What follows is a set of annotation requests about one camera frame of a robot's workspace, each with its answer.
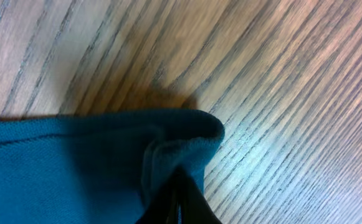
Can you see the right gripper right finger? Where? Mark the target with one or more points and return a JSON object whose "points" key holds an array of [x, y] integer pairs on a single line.
{"points": [[193, 205]]}

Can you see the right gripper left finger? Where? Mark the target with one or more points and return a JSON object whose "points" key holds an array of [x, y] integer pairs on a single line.
{"points": [[164, 208]]}

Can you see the dark blue t-shirt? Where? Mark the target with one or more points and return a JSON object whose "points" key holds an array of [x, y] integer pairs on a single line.
{"points": [[100, 169]]}

